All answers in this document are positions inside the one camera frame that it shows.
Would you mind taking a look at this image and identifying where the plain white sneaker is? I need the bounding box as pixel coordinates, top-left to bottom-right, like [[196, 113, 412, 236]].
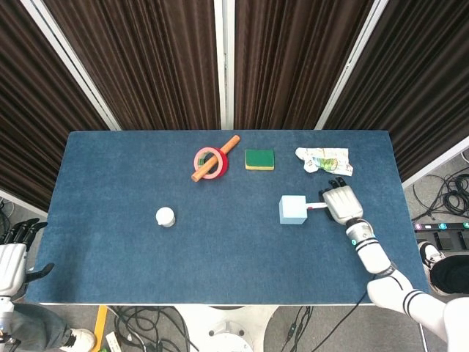
[[60, 329, 97, 351]]

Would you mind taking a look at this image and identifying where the white sneaker black trim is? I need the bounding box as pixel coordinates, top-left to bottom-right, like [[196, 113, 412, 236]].
[[418, 241, 446, 290]]

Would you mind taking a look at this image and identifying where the black foot pedal unit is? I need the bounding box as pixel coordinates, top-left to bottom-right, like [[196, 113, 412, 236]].
[[412, 221, 469, 252]]

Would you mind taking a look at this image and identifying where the white foam cube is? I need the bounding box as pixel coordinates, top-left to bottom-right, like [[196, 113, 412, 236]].
[[278, 195, 309, 226]]

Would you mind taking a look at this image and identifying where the orange wooden rod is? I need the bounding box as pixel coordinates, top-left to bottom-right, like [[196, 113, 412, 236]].
[[191, 135, 241, 183]]

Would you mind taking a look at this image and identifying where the black floor cable bundle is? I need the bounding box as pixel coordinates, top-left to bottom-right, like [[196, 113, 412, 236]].
[[109, 306, 201, 352], [412, 172, 469, 221]]

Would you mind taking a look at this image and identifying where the grey jeans leg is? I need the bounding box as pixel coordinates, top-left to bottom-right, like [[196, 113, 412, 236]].
[[0, 303, 73, 352]]

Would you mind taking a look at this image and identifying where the small white lidded jar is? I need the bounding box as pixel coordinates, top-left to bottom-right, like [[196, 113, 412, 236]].
[[155, 206, 177, 228]]

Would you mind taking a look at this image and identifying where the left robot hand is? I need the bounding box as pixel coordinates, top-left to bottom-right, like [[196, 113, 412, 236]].
[[0, 218, 55, 298]]

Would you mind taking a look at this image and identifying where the blue felt table cover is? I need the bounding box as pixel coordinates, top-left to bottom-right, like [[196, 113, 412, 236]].
[[32, 131, 433, 305]]

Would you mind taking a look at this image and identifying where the yellow floor strip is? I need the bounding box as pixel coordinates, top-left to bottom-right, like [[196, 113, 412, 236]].
[[93, 306, 109, 345]]

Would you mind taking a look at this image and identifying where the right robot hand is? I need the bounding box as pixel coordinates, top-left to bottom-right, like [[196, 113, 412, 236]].
[[317, 177, 364, 225]]

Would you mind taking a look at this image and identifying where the white power strip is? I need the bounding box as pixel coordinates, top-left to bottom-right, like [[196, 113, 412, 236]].
[[106, 331, 122, 352]]

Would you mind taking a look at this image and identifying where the crumpled printed wrapper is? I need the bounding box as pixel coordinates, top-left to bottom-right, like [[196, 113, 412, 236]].
[[295, 147, 354, 177]]

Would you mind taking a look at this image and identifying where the green and yellow sponge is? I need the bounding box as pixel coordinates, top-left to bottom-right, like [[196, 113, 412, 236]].
[[244, 148, 276, 172]]

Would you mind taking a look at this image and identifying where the brown curtain partition panel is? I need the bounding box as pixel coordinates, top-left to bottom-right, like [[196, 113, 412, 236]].
[[0, 0, 122, 213], [21, 0, 226, 131], [317, 0, 469, 188], [224, 0, 389, 131]]

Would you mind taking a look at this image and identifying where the red tape roll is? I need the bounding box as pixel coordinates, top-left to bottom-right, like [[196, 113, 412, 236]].
[[193, 147, 229, 180]]

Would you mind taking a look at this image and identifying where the black trouser leg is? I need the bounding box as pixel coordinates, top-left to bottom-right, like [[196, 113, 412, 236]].
[[430, 255, 469, 296]]

